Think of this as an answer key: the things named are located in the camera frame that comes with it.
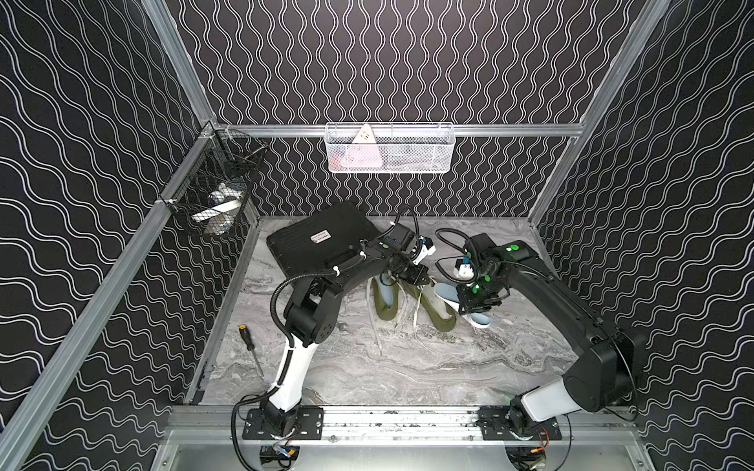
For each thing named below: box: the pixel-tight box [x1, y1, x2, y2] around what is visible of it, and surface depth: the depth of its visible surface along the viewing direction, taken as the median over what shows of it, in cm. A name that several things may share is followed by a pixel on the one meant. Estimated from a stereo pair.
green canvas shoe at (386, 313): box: [372, 275, 399, 321], surface depth 95 cm
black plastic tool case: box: [266, 201, 382, 282], surface depth 108 cm
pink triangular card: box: [340, 123, 383, 168], surface depth 92 cm
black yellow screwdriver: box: [238, 324, 265, 378], surface depth 90 cm
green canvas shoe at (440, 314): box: [399, 280, 458, 333], surface depth 92 cm
